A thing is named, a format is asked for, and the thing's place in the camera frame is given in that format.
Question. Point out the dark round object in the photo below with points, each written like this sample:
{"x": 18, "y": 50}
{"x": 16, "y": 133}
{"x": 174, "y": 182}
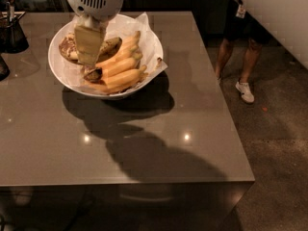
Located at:
{"x": 4, "y": 69}

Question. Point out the spotted ripe banana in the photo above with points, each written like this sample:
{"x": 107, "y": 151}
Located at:
{"x": 109, "y": 48}

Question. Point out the white ceramic bowl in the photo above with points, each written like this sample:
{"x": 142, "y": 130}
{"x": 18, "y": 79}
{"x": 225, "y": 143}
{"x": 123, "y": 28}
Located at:
{"x": 61, "y": 74}

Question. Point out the yellow banana bunch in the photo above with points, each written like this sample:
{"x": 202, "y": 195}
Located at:
{"x": 120, "y": 72}

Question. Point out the white paper bowl liner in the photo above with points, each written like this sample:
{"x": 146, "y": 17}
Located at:
{"x": 147, "y": 39}

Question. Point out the dark glass container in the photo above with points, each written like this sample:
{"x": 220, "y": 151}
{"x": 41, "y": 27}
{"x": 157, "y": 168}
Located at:
{"x": 12, "y": 37}

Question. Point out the white rounded gripper body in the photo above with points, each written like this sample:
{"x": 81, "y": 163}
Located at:
{"x": 95, "y": 0}

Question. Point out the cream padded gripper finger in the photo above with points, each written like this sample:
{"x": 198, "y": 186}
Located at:
{"x": 88, "y": 43}

